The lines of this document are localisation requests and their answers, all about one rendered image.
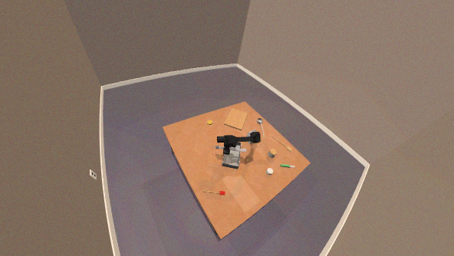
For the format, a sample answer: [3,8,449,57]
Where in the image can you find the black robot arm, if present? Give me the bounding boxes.
[217,132,261,148]

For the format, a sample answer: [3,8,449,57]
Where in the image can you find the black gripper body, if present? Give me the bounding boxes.
[223,143,230,155]

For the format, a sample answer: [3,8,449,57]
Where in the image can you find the wooden board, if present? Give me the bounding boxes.
[224,108,248,130]

